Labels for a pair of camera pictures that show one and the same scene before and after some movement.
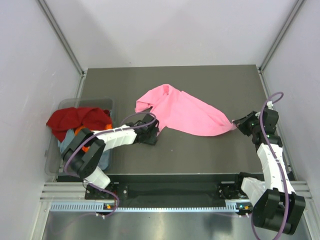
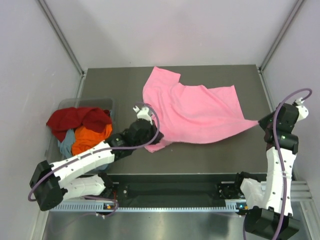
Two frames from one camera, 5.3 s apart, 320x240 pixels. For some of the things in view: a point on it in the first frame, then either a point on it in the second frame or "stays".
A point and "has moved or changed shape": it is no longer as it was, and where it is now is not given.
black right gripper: x=240 y=123 → x=262 y=122
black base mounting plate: x=143 y=191 stays
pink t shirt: x=178 y=113 has moved or changed shape
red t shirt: x=63 y=121 stays
